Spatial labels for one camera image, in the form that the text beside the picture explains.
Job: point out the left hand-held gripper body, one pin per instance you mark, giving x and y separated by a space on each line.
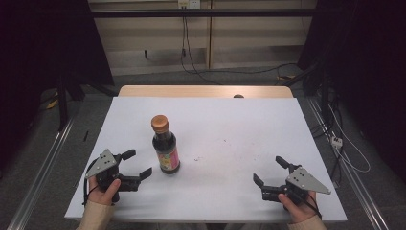
103 163

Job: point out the white wall outlet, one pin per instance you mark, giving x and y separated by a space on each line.
189 3

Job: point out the person's right hand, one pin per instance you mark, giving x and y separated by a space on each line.
300 211

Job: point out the wooden table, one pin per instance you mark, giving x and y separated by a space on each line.
191 91

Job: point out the metal floor rail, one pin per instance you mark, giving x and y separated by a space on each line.
348 169
41 172

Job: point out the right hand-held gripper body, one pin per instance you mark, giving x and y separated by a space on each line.
303 180

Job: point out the dark sauce bottle orange cap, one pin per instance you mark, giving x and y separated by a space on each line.
165 147

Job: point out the wooden vertical post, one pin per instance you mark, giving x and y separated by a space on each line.
209 35

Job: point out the white board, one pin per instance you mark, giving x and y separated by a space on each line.
223 140

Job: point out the dark round table grommet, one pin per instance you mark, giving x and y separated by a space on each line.
238 96

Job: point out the black metal stand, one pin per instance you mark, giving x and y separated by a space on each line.
63 105

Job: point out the person's left hand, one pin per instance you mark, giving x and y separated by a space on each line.
102 195

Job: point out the white power strip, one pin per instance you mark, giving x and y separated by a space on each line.
336 142

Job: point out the black horizontal bar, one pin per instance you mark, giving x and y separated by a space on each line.
204 13

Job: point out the black curtain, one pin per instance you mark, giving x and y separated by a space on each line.
44 48
367 64

